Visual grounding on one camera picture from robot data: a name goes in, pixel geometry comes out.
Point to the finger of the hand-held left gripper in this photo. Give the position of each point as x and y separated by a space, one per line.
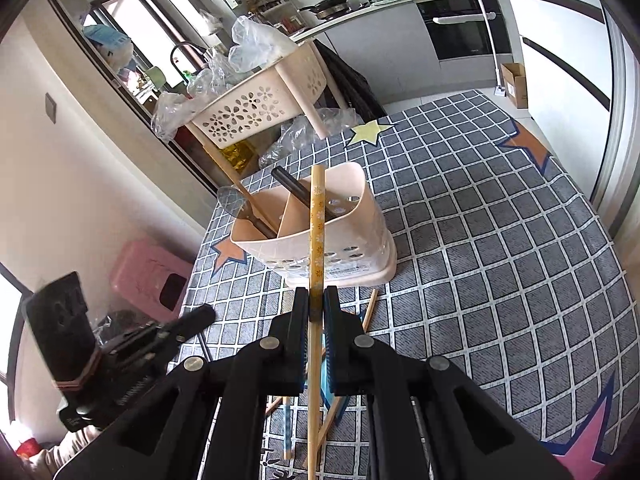
192 320

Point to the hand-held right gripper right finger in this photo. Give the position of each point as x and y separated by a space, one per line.
330 340

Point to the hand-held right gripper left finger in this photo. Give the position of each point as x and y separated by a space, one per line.
301 340

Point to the beige plastic utensil holder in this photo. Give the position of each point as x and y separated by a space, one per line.
350 240

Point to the yellow flower-print chopstick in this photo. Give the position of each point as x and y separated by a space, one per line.
316 220

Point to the metal spoon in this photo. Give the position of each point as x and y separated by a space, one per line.
232 199

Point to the dark chopsticks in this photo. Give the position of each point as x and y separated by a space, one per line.
295 190

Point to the person's left forearm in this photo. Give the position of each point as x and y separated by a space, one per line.
60 455

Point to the pink plastic stool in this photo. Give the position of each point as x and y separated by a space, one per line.
145 275

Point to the teal plastic spatula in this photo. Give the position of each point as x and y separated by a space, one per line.
336 407

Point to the blue patterned chopstick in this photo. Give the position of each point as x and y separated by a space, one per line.
287 425

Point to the checked star-print tablecloth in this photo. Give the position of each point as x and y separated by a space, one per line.
475 260

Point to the gold foil packet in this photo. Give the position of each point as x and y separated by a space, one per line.
237 157

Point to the crumpled clear plastic bag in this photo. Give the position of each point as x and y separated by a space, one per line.
300 135

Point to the beige flower-cutout basket rack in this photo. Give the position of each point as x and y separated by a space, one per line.
250 105

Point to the green cup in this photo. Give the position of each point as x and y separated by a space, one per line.
156 79

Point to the dark cloth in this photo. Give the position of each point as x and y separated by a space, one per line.
352 80

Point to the curved kitchen faucet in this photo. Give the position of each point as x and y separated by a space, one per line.
176 50

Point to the bluish plastic bag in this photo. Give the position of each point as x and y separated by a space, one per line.
260 42

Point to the blue packet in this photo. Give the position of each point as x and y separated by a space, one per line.
107 42

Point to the cardboard box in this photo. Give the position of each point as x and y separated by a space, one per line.
515 85

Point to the spice jar rack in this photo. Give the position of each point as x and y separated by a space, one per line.
280 15

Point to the black frying pan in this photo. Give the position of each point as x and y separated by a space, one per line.
330 7

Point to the white pole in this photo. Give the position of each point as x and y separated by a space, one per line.
492 45

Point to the black built-in oven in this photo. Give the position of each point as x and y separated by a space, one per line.
460 27

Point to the white refrigerator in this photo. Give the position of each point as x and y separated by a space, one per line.
555 20

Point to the grey light switch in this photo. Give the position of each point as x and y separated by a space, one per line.
50 107

